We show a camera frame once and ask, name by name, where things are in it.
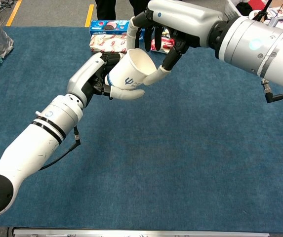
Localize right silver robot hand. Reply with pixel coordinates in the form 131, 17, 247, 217
126, 0, 225, 86

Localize person in black trousers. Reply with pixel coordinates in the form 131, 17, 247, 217
95, 0, 152, 22

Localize aluminium table edge rail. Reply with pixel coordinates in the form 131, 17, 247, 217
12, 228, 270, 237

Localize black floor cables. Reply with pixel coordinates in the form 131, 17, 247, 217
0, 0, 16, 23

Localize red fruit drink pouch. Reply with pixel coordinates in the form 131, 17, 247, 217
150, 28, 176, 54

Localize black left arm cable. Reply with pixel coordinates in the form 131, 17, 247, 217
39, 125, 82, 171

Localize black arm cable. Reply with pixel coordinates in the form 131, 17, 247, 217
39, 125, 82, 171
261, 78, 283, 104

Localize white paper cup blue logo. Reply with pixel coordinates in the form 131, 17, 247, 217
104, 48, 158, 91

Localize blue felt table cloth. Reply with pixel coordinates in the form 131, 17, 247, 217
0, 26, 283, 234

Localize white plastic basket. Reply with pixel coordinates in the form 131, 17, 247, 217
224, 0, 250, 17

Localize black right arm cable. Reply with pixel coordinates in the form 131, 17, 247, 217
261, 78, 283, 104

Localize black tripod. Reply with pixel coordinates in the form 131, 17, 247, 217
252, 0, 273, 20

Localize beige red-print wrapped packet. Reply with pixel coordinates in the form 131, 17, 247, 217
89, 33, 128, 54

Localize blue Oreo cookie box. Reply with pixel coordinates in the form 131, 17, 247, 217
89, 20, 147, 41

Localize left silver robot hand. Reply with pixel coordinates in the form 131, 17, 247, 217
67, 52, 146, 106

